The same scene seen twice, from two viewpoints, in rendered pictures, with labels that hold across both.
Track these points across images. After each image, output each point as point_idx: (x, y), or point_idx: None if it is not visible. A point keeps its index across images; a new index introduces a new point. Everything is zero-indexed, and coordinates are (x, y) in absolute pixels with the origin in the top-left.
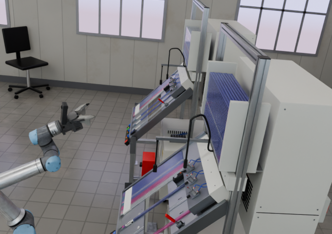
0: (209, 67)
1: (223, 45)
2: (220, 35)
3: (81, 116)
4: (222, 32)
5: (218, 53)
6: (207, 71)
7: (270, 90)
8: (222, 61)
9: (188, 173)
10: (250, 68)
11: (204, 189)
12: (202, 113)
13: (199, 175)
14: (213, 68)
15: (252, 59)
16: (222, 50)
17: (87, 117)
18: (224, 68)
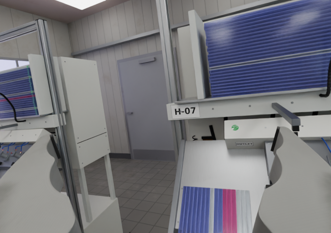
0: (195, 18)
1: (167, 8)
2: None
3: (269, 202)
4: None
5: (167, 18)
6: (196, 26)
7: None
8: (171, 31)
9: None
10: (230, 15)
11: None
12: (204, 96)
13: (324, 151)
14: (197, 21)
15: None
16: (168, 16)
17: (311, 153)
18: (200, 25)
